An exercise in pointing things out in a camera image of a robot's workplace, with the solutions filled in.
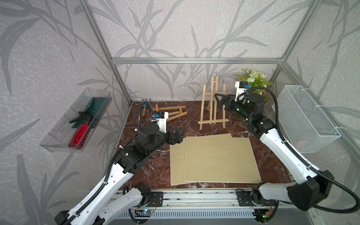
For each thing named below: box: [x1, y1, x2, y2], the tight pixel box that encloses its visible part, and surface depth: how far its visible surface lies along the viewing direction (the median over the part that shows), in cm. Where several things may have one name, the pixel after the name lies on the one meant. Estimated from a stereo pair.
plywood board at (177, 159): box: [169, 133, 233, 187], surface depth 86 cm
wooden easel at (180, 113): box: [151, 104, 188, 122], surface depth 114 cm
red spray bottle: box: [67, 111, 95, 150], surface depth 61 cm
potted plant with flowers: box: [234, 68, 274, 103], surface depth 96 cm
